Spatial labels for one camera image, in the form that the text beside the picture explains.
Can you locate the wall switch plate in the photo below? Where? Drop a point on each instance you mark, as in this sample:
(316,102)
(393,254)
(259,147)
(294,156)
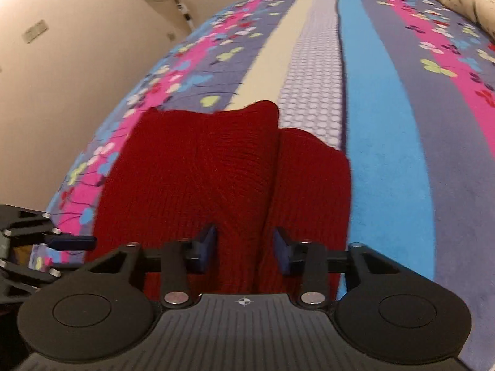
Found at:
(35,31)

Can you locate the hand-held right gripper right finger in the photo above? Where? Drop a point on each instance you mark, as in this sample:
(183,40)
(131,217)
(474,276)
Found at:
(281,250)

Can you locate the red knitted sweater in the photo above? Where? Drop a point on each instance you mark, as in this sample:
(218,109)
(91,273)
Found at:
(201,177)

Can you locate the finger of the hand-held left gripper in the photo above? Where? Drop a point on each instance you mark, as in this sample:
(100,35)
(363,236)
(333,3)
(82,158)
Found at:
(27,270)
(73,243)

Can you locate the floral striped printed blanket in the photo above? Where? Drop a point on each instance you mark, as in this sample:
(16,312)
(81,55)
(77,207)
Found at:
(406,143)

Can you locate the small wall outlet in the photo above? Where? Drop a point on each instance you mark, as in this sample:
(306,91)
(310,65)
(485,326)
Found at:
(172,35)

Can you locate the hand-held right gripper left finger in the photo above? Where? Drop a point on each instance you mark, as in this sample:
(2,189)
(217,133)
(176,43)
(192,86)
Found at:
(207,248)

